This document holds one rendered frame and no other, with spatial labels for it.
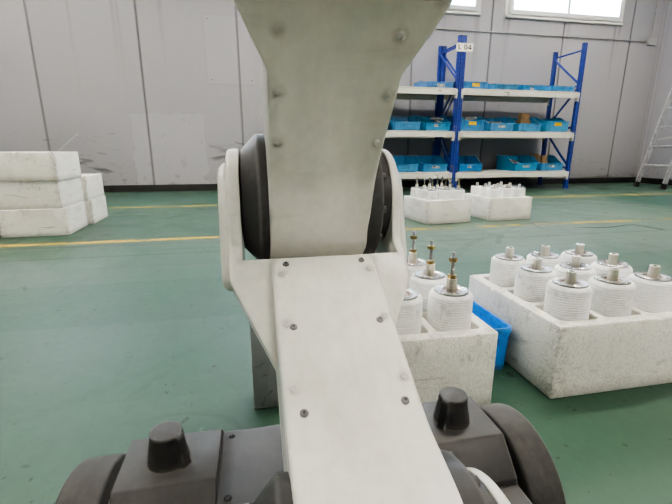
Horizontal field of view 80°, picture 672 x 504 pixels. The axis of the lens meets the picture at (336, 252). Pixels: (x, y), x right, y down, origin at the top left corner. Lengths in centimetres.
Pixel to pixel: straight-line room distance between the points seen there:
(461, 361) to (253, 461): 52
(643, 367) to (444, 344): 53
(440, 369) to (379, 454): 63
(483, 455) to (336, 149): 40
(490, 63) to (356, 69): 665
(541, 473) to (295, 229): 43
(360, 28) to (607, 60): 791
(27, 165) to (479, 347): 290
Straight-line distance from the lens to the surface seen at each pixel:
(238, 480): 54
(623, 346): 116
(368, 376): 33
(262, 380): 93
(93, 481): 58
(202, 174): 593
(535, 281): 115
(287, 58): 32
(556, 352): 105
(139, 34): 618
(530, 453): 62
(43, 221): 326
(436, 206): 316
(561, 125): 670
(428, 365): 90
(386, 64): 34
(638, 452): 103
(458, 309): 91
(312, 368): 33
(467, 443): 57
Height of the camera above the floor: 56
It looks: 14 degrees down
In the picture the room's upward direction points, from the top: straight up
